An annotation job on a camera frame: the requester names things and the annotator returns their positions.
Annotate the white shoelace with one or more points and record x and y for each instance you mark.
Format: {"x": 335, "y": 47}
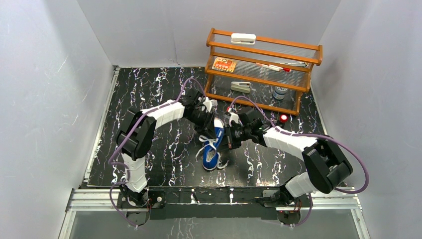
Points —
{"x": 211, "y": 159}

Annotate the white box top shelf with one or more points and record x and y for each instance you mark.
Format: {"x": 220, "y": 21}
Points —
{"x": 243, "y": 39}

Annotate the grey stapler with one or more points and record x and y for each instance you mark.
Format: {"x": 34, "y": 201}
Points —
{"x": 243, "y": 87}

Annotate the wooden shelf rack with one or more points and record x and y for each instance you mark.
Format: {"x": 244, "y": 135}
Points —
{"x": 273, "y": 73}

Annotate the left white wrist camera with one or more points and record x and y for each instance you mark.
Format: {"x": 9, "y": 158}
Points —
{"x": 208, "y": 105}

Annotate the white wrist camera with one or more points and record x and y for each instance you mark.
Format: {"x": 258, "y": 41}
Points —
{"x": 231, "y": 118}
{"x": 208, "y": 105}

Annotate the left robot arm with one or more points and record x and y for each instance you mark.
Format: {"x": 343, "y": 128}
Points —
{"x": 136, "y": 135}

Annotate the blue canvas sneaker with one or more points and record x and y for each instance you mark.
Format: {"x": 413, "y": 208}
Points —
{"x": 219, "y": 131}

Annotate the red emergency button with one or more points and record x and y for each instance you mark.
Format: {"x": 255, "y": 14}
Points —
{"x": 282, "y": 120}

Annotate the red white marker pen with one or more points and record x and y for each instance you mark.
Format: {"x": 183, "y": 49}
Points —
{"x": 273, "y": 67}

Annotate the orange snack packet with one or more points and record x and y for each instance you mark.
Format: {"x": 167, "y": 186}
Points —
{"x": 224, "y": 64}

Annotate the small bottle on shelf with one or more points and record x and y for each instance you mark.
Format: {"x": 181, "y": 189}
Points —
{"x": 279, "y": 93}

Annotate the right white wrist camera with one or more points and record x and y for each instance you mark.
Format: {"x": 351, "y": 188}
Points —
{"x": 231, "y": 118}

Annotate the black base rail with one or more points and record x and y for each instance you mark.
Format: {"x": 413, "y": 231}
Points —
{"x": 213, "y": 202}

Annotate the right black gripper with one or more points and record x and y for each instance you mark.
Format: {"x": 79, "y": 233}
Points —
{"x": 228, "y": 139}

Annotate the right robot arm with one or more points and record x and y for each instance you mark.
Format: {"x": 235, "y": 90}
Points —
{"x": 326, "y": 165}

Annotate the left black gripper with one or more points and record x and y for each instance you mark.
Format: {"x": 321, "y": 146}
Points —
{"x": 207, "y": 120}

